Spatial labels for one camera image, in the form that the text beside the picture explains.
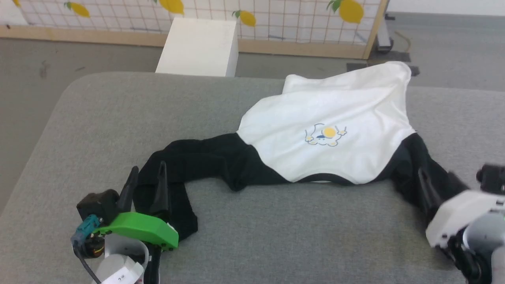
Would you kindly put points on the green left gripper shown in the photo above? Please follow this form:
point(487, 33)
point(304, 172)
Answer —
point(142, 228)

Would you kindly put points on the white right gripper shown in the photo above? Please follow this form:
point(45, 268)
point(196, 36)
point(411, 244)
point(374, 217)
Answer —
point(461, 213)

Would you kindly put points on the white shirt with black sleeves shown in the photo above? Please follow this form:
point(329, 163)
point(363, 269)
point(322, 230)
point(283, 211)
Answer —
point(315, 114)

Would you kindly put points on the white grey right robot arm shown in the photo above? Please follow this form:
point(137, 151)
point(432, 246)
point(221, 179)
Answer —
point(483, 248)

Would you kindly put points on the grey fabric sofa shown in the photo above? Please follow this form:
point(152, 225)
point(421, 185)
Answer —
point(276, 240)

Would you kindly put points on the white box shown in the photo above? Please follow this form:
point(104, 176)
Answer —
point(199, 47)

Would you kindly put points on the grey metal panel stand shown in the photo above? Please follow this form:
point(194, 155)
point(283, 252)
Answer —
point(383, 37)

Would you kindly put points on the lemon print grid panel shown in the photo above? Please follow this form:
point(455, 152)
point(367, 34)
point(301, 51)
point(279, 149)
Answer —
point(276, 23)

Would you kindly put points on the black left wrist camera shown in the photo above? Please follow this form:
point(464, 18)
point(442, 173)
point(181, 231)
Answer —
point(98, 205)

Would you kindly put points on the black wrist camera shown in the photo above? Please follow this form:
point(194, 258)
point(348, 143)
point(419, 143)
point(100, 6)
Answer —
point(98, 205)
point(491, 178)

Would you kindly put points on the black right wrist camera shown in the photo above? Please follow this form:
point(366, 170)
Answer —
point(491, 178)

